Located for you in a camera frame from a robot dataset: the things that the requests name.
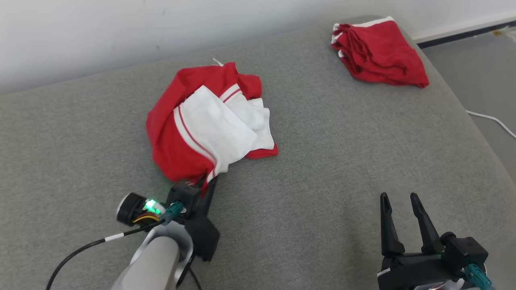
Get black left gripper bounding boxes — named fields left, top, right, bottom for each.
left=183, top=176, right=221, bottom=263

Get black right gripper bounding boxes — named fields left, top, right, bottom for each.
left=377, top=192, right=465, bottom=290

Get red white numbered jersey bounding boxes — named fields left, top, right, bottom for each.
left=146, top=58, right=279, bottom=191

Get red shorts with white stripes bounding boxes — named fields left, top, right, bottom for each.
left=331, top=16, right=430, bottom=89

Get teal cable connector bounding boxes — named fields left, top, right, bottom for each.
left=163, top=202, right=186, bottom=224
left=464, top=265, right=496, bottom=290

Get white floor cable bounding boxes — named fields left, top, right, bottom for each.
left=466, top=109, right=516, bottom=140

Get black wall baseboard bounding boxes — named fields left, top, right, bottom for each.
left=415, top=21, right=516, bottom=50

